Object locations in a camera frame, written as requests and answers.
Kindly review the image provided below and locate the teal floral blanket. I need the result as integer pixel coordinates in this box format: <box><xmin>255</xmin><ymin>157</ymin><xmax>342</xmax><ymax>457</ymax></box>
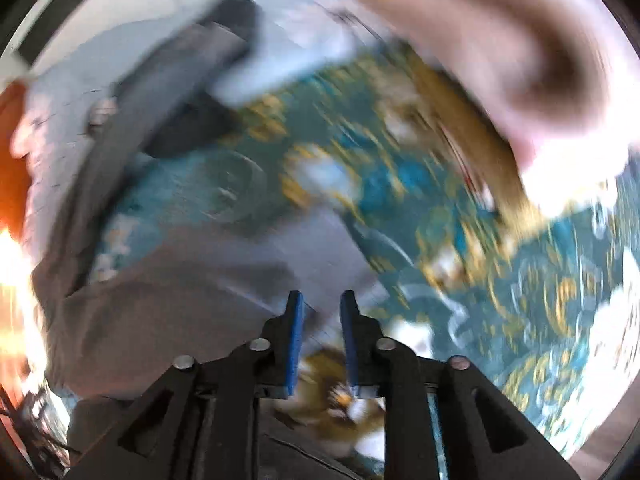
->
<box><xmin>95</xmin><ymin>45</ymin><xmax>640</xmax><ymax>466</ymax></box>

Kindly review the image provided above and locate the orange wooden bed frame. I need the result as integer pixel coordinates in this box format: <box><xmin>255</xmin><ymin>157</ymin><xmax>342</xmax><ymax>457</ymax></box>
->
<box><xmin>0</xmin><ymin>80</ymin><xmax>33</xmax><ymax>261</ymax></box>

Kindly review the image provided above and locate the black garment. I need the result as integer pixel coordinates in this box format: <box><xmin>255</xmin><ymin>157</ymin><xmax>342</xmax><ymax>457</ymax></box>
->
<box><xmin>87</xmin><ymin>0</ymin><xmax>263</xmax><ymax>161</ymax></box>

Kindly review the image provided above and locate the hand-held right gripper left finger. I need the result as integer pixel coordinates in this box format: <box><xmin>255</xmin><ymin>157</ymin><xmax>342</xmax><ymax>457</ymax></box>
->
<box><xmin>65</xmin><ymin>290</ymin><xmax>306</xmax><ymax>480</ymax></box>

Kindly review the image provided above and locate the grey sweater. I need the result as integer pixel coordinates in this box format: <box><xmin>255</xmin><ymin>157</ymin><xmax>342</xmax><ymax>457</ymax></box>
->
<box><xmin>30</xmin><ymin>105</ymin><xmax>396</xmax><ymax>411</ymax></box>

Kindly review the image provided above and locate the pink fuzzy garment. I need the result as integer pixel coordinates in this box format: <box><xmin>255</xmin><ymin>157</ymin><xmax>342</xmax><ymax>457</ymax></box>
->
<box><xmin>357</xmin><ymin>0</ymin><xmax>636</xmax><ymax>176</ymax></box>

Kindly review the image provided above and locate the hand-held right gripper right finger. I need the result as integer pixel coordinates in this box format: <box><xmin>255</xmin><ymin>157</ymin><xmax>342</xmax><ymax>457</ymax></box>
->
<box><xmin>340</xmin><ymin>290</ymin><xmax>581</xmax><ymax>480</ymax></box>

